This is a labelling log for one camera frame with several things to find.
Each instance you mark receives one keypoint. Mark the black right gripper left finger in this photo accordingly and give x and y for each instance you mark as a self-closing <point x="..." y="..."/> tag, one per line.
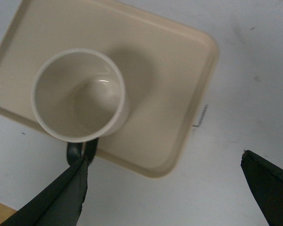
<point x="59" y="204"/>

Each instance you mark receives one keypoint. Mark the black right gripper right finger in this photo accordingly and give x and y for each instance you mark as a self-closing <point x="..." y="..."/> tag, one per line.
<point x="265" y="181"/>

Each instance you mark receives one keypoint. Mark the white mug with dark handle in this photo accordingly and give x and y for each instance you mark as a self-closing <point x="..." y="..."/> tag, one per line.
<point x="79" y="95"/>

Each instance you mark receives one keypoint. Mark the beige rectangular plastic tray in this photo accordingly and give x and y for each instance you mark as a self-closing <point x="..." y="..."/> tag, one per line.
<point x="166" y="67"/>

